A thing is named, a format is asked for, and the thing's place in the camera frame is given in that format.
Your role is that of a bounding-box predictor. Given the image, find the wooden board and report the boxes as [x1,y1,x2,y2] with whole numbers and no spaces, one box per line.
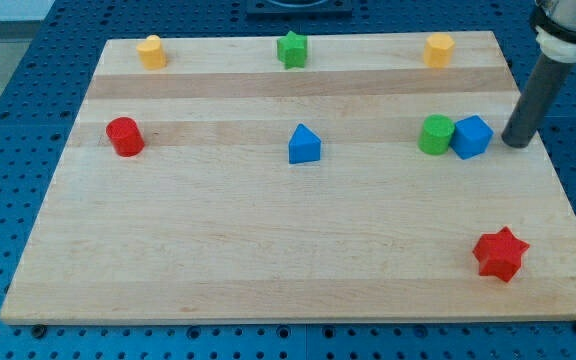
[0,31,576,325]

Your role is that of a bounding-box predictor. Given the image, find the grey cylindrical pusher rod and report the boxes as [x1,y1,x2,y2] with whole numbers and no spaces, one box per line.
[501,26,576,148]

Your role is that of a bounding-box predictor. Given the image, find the green cylinder block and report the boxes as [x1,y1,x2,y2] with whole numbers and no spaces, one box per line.
[417,114,455,155]

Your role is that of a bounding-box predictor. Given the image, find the green star block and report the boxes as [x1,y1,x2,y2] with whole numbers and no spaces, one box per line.
[276,31,308,69]

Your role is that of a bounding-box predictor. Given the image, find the blue triangle block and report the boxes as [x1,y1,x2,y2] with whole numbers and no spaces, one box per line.
[288,123,322,164]

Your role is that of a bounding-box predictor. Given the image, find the red star block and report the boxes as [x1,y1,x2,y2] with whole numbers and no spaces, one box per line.
[472,226,530,283]

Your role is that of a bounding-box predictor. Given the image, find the yellow heart block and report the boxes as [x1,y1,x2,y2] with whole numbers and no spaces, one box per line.
[136,35,167,70]

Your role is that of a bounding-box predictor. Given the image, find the blue cube block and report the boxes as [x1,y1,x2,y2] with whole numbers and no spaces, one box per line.
[450,115,494,160]

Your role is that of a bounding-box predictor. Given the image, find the yellow hexagon block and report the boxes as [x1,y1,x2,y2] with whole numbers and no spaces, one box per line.
[423,33,455,68]

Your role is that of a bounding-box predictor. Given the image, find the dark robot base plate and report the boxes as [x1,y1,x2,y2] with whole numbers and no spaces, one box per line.
[244,0,353,16]

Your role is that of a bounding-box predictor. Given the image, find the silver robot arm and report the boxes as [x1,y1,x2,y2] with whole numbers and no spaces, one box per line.
[501,0,576,148]

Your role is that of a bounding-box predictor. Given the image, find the red cylinder block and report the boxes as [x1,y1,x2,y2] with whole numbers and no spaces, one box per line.
[106,117,145,157]

